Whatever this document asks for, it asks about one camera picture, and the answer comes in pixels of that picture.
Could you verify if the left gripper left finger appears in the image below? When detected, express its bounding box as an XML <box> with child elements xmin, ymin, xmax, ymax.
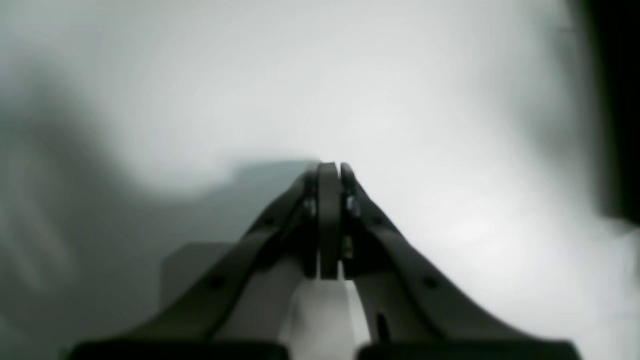
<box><xmin>67</xmin><ymin>162</ymin><xmax>343</xmax><ymax>360</ymax></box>

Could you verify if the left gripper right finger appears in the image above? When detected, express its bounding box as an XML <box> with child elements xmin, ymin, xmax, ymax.
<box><xmin>340</xmin><ymin>163</ymin><xmax>581</xmax><ymax>360</ymax></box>

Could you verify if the black T-shirt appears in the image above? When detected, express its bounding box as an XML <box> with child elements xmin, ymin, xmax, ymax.
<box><xmin>567</xmin><ymin>0</ymin><xmax>640</xmax><ymax>226</ymax></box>

